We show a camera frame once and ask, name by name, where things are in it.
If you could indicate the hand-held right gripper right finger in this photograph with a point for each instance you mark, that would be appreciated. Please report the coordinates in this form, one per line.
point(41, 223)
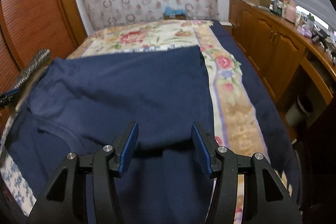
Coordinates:
point(202, 150)

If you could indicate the black spare gripper tool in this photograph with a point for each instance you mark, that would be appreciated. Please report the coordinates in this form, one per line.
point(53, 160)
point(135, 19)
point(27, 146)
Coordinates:
point(320, 38)

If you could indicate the pink floral blanket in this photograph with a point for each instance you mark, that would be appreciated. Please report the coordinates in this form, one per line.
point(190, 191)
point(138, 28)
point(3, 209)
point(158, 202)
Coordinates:
point(157, 35)

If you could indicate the navy printed t-shirt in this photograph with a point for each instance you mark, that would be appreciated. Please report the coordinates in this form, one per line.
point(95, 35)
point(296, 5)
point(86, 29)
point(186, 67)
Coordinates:
point(118, 87)

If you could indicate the wooden side cabinet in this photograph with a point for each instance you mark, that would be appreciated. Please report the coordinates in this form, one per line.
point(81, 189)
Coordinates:
point(262, 35)

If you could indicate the purple plastic item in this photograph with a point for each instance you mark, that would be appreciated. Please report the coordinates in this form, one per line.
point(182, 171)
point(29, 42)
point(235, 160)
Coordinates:
point(305, 31)

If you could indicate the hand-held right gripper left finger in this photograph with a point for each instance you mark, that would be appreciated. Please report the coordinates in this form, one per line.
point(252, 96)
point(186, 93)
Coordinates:
point(128, 148)

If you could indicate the white trash bin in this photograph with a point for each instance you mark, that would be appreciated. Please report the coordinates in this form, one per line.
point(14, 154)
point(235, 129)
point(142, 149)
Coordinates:
point(298, 111)

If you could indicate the green-capped bottle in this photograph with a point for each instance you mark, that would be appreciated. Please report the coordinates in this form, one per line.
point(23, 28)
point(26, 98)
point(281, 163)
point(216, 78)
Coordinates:
point(310, 20)

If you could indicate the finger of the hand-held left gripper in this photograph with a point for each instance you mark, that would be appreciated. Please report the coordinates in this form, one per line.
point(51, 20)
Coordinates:
point(10, 95)

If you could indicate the wooden louvered wardrobe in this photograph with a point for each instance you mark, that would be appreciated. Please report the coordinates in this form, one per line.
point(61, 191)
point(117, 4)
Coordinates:
point(34, 11)

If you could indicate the cardboard box with blue bag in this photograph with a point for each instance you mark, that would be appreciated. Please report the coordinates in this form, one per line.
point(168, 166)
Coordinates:
point(174, 14)

